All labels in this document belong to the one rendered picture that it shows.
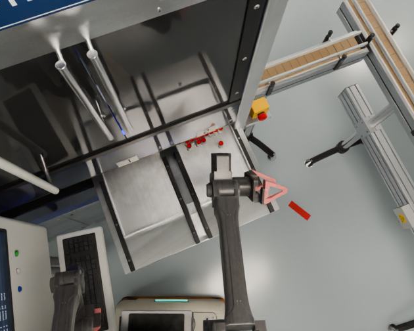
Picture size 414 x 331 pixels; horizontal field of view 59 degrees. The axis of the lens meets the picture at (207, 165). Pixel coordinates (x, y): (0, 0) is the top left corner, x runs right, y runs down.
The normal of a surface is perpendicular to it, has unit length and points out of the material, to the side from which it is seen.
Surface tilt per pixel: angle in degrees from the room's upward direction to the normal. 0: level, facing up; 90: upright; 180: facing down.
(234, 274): 22
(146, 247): 0
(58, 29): 90
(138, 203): 0
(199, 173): 0
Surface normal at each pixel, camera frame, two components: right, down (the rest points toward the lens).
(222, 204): 0.06, -0.60
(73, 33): 0.39, 0.89
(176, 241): 0.03, -0.25
